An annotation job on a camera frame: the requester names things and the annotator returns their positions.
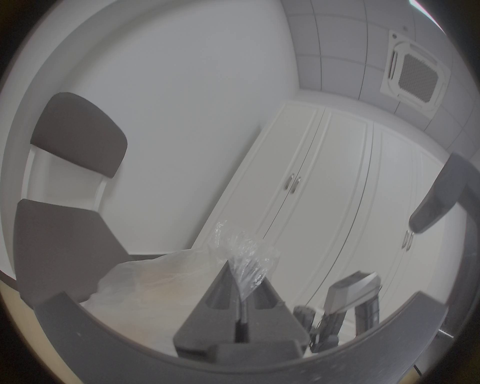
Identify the clear plastic bag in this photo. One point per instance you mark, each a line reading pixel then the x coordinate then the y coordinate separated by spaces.
pixel 168 273

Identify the white wardrobe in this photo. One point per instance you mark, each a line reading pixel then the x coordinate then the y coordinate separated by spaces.
pixel 337 180

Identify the white ceiling air conditioner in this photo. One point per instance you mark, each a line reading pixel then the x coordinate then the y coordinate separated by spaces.
pixel 416 71

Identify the grey padded white chair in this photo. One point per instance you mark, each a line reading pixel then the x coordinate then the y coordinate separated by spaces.
pixel 75 131

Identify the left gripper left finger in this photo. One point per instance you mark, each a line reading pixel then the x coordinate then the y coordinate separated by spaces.
pixel 210 318

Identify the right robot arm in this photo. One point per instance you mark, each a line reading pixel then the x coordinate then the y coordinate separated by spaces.
pixel 348 290

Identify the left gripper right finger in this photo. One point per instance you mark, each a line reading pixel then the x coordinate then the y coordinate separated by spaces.
pixel 273 322

